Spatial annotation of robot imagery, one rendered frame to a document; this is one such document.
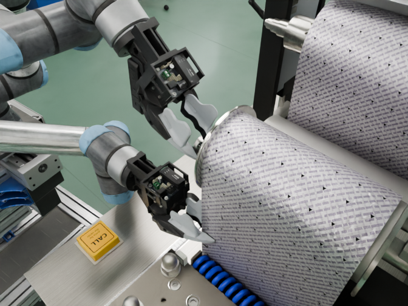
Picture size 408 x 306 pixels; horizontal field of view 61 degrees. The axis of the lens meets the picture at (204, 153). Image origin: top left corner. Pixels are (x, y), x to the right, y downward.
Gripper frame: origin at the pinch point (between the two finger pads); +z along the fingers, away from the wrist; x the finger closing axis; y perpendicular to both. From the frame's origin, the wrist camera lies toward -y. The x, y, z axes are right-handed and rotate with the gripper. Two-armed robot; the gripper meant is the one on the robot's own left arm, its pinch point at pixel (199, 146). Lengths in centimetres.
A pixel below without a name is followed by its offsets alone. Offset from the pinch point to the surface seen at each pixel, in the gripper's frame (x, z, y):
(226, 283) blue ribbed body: -7.5, 22.4, -6.2
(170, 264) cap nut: -12.4, 14.1, -9.9
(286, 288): -5.0, 24.2, 5.7
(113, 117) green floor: 73, -41, -195
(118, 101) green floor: 88, -52, -204
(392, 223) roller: -0.1, 17.6, 24.3
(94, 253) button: -17.5, 7.6, -33.9
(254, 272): -5.0, 21.8, -0.1
